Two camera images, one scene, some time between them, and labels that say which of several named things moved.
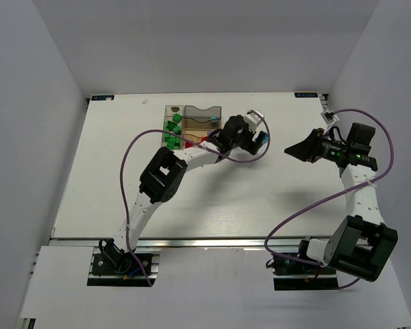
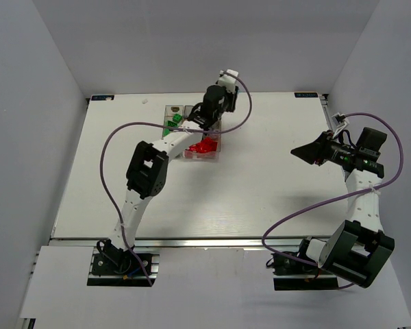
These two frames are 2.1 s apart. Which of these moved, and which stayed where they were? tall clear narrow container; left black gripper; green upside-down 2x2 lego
Moved: left black gripper
Stayed: green upside-down 2x2 lego; tall clear narrow container
